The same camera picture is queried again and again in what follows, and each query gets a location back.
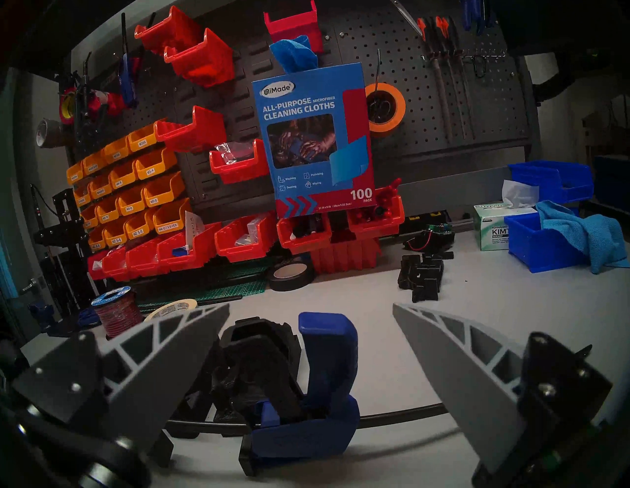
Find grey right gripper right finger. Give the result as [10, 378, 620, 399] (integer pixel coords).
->
[392, 303, 613, 488]

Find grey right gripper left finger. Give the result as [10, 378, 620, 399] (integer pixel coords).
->
[12, 303, 231, 453]

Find blue black bar clamp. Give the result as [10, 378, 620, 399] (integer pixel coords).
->
[165, 312, 448, 477]

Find small black printed part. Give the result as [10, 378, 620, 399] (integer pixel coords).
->
[398, 255, 421, 291]
[412, 251, 454, 303]

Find beige masking tape roll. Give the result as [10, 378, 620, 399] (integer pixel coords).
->
[144, 298, 198, 323]

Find small blue tool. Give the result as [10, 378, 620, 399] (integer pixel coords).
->
[74, 306, 104, 329]

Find green cutting mat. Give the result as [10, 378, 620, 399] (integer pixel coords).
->
[133, 263, 269, 315]

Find red storage bin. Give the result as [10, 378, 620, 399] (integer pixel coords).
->
[88, 248, 111, 281]
[157, 222, 222, 272]
[214, 212, 279, 263]
[209, 139, 270, 185]
[277, 212, 333, 255]
[155, 106, 228, 153]
[347, 178, 405, 240]
[263, 0, 323, 55]
[102, 244, 136, 282]
[126, 236, 165, 278]
[164, 27, 236, 88]
[134, 5, 202, 52]

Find white paper packet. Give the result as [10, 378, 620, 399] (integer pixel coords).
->
[185, 212, 205, 251]

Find black tape roll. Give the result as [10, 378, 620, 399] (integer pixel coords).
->
[268, 256, 315, 292]

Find green white Kimwipes box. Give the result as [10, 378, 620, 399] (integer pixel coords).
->
[473, 180, 539, 251]

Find black metal press stand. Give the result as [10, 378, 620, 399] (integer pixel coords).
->
[32, 187, 92, 320]

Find blue microfiber cloth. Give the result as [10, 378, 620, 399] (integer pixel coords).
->
[535, 200, 630, 275]

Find stacked red storage bins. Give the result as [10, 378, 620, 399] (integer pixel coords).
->
[310, 239, 382, 275]

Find red plastic tool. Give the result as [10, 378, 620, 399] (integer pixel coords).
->
[91, 89, 126, 116]

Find red yellow tape roll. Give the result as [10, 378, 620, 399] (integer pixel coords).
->
[59, 86, 79, 126]

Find orange tape roll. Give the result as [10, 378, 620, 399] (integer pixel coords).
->
[364, 82, 407, 138]

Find blue cleaning cloths box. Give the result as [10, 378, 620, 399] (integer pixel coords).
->
[252, 62, 377, 218]

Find blue cloth in box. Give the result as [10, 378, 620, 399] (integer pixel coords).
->
[269, 35, 319, 74]

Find orange black screwdriver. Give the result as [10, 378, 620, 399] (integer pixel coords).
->
[436, 16, 475, 141]
[417, 17, 453, 143]

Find red wire spool blue label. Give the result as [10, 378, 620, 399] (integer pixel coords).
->
[91, 286, 144, 339]

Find black battery holder red wire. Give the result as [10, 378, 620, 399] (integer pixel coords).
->
[403, 224, 456, 254]

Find grey duct tape roll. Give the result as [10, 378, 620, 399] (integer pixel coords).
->
[35, 117, 67, 149]

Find blue handled wire stripper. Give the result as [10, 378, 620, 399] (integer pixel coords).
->
[118, 12, 141, 109]

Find grey pegboard wall panel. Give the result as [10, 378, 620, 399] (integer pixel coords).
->
[69, 0, 535, 212]

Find blue handled pliers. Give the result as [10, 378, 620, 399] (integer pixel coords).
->
[460, 0, 493, 35]

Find purple handled scissors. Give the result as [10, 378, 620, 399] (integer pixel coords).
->
[391, 0, 424, 37]

